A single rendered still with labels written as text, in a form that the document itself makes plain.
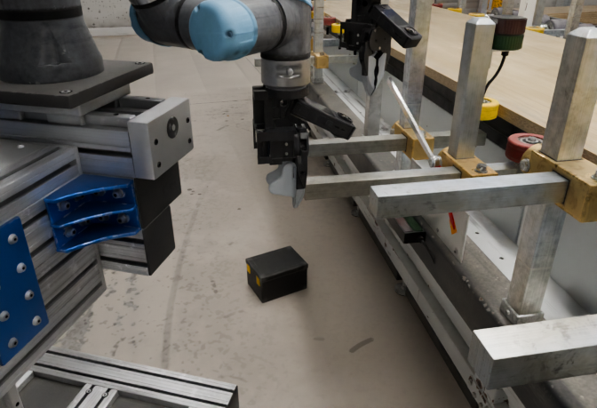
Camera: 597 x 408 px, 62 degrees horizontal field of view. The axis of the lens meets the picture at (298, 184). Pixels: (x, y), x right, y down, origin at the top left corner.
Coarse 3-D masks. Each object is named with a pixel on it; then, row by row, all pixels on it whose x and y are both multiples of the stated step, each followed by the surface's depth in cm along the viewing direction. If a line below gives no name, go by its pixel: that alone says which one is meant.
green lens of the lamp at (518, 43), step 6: (498, 36) 81; (504, 36) 80; (510, 36) 80; (516, 36) 80; (522, 36) 81; (498, 42) 81; (504, 42) 81; (510, 42) 81; (516, 42) 81; (522, 42) 82; (492, 48) 82; (498, 48) 81; (504, 48) 81; (510, 48) 81; (516, 48) 81
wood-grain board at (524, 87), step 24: (336, 0) 328; (408, 0) 328; (432, 24) 225; (456, 24) 225; (432, 48) 172; (456, 48) 172; (528, 48) 172; (552, 48) 172; (432, 72) 143; (456, 72) 139; (504, 72) 139; (528, 72) 139; (552, 72) 139; (504, 96) 116; (528, 96) 116; (552, 96) 116; (528, 120) 101
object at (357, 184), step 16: (320, 176) 85; (336, 176) 85; (352, 176) 85; (368, 176) 85; (384, 176) 85; (400, 176) 85; (416, 176) 85; (432, 176) 86; (448, 176) 86; (320, 192) 83; (336, 192) 84; (352, 192) 84; (368, 192) 85
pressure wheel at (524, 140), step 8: (512, 136) 90; (520, 136) 90; (528, 136) 90; (536, 136) 90; (512, 144) 87; (520, 144) 86; (528, 144) 86; (512, 152) 88; (520, 152) 86; (512, 160) 88; (520, 160) 87
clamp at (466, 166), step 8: (440, 152) 95; (448, 152) 92; (448, 160) 91; (456, 160) 89; (464, 160) 89; (472, 160) 89; (480, 160) 89; (456, 168) 88; (464, 168) 86; (472, 168) 86; (488, 168) 86; (464, 176) 86; (472, 176) 83; (480, 176) 83; (488, 176) 84
